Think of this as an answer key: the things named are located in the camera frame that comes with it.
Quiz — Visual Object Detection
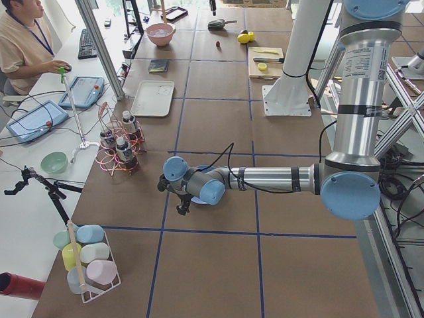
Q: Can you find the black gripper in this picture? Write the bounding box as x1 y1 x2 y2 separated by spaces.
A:
157 174 193 215

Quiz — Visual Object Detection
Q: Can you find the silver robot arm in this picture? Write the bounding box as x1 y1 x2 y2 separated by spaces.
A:
158 1 409 220

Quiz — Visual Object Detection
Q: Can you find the front tea bottle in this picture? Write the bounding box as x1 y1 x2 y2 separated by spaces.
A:
116 137 138 170

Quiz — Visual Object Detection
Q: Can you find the tea bottle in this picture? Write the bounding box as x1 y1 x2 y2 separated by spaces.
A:
116 137 138 170
100 130 117 155
122 110 140 140

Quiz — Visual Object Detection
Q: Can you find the white cup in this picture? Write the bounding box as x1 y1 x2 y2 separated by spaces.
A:
80 242 110 264

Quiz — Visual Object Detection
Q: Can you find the light blue cup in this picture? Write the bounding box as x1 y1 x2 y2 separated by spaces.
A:
76 225 104 244

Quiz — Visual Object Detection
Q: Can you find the left tea bottle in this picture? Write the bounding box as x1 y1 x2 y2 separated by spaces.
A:
100 130 117 155

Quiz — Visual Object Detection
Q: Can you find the rear tea bottle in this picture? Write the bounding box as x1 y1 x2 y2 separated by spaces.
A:
122 110 140 140

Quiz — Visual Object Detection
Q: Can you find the pink cup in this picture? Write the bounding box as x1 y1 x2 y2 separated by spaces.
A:
86 260 117 285

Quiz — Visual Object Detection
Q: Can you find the cream bear tray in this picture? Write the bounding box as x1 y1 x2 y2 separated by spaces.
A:
130 80 174 117

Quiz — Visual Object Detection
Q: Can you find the yellow cup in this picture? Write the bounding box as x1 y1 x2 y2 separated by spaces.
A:
62 243 76 272

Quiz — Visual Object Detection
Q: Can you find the mint green cup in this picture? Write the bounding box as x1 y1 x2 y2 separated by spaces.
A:
53 231 71 250

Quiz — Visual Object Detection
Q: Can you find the pale blue lower cup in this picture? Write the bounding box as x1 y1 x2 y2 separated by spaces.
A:
67 266 83 295

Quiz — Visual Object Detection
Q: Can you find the mint green bowl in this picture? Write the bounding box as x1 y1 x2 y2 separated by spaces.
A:
40 152 68 174

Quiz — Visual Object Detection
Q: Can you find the grey folded cloth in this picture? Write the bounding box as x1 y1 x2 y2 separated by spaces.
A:
148 59 170 74

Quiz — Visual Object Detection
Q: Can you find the far blue teach pendant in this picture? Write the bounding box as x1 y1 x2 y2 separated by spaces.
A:
68 76 105 109

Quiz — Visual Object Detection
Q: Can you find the blue teach pendant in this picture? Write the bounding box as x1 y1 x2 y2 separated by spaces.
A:
68 76 105 109
6 100 69 142

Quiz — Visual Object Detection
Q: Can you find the black mini tripod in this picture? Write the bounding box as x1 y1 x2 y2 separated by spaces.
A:
3 166 83 228

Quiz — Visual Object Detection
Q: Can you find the half lemon slice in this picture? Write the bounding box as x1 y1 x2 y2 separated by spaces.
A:
257 62 268 72

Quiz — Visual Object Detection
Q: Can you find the wooden cutting board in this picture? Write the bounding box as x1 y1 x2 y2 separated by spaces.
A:
248 46 284 80

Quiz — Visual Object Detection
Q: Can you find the near blue teach pendant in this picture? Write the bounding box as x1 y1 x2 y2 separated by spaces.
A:
6 100 69 142

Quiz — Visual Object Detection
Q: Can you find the pink bowl of ice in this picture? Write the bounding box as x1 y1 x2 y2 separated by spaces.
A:
146 23 176 46

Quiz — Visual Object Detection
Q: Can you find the yellow lemon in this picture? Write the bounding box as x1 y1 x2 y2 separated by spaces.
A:
248 31 255 42
237 33 250 44

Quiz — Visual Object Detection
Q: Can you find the black keyboard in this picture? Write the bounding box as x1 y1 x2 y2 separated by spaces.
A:
78 28 97 60

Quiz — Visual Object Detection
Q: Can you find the metal scoop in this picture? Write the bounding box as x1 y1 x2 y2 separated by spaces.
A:
207 19 238 30

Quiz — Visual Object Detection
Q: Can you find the red cylinder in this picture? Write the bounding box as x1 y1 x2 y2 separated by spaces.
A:
1 272 45 300

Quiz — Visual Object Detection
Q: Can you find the seated person beige shirt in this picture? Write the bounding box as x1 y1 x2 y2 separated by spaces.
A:
1 0 72 95

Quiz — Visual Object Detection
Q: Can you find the copper wire bottle rack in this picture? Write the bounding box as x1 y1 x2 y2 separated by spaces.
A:
95 102 145 176

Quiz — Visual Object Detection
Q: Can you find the white wire cup rack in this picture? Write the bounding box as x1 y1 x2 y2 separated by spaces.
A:
74 225 121 303

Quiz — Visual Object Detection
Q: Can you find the wooden rack handle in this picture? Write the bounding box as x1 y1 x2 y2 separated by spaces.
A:
67 220 88 293

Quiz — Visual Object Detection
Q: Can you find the aluminium frame post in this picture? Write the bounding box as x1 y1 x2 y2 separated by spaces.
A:
75 0 125 101

